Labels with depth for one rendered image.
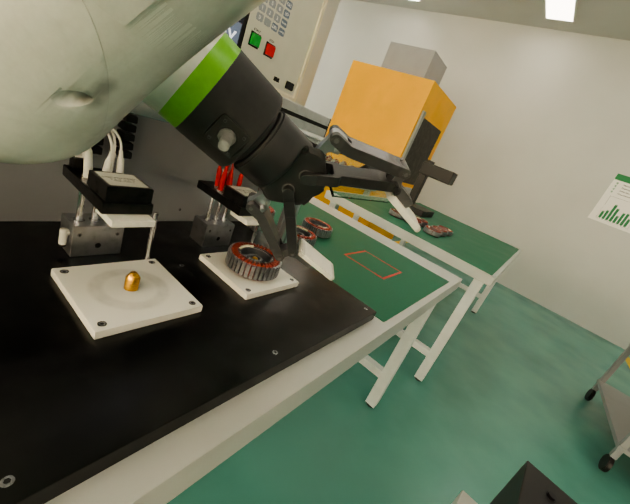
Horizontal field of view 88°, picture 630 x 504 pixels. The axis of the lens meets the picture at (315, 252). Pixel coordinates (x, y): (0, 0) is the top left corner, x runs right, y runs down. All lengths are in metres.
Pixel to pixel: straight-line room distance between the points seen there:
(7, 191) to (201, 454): 0.52
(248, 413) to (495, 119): 5.57
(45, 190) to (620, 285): 5.63
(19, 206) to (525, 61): 5.81
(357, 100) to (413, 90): 0.70
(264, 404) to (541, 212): 5.27
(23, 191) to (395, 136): 3.74
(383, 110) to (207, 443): 4.05
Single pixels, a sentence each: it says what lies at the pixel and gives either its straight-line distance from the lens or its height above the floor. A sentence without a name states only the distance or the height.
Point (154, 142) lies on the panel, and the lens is 0.76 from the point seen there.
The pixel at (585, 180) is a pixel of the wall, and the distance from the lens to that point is 5.59.
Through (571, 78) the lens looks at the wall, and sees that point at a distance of 5.85.
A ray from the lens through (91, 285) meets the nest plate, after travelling 0.56.
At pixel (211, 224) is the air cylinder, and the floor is 0.82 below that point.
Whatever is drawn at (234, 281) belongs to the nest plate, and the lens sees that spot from 0.63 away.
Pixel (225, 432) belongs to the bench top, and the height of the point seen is 0.75.
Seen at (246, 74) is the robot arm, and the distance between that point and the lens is 0.32.
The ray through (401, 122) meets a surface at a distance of 4.12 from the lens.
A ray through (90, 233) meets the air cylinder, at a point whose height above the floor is 0.81.
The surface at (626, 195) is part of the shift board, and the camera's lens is 5.61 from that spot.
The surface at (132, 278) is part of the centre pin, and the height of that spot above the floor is 0.80.
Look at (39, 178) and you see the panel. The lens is 0.72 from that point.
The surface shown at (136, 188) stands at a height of 0.92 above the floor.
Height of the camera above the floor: 1.09
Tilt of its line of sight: 20 degrees down
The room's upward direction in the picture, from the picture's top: 22 degrees clockwise
